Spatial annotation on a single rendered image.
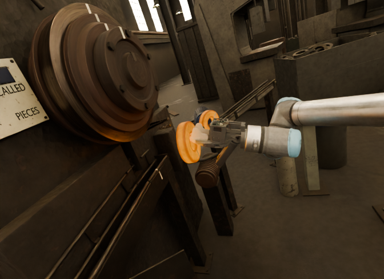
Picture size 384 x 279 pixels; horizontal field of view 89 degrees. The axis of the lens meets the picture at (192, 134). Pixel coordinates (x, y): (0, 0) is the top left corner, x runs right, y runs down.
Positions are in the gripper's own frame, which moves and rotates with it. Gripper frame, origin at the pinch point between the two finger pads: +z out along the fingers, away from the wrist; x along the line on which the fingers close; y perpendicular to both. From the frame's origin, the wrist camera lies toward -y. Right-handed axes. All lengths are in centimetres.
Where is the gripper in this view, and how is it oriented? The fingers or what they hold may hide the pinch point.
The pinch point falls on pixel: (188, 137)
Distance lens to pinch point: 72.3
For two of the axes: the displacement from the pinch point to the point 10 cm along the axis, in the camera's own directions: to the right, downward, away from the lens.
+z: -9.6, -1.0, 2.5
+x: -2.7, 4.2, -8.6
